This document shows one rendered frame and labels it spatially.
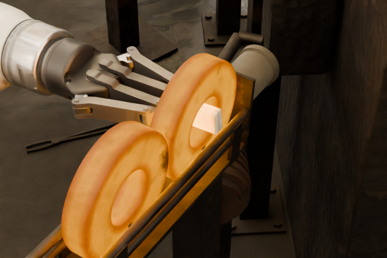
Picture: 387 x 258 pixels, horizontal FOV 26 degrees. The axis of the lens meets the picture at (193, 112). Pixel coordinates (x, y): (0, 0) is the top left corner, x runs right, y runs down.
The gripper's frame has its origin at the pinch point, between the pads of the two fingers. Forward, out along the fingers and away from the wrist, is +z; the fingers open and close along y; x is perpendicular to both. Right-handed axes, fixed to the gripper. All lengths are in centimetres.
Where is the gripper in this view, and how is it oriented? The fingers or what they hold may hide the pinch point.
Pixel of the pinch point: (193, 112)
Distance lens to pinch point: 98.8
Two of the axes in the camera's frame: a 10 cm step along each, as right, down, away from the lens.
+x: -0.7, -7.5, -6.6
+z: 8.5, 3.0, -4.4
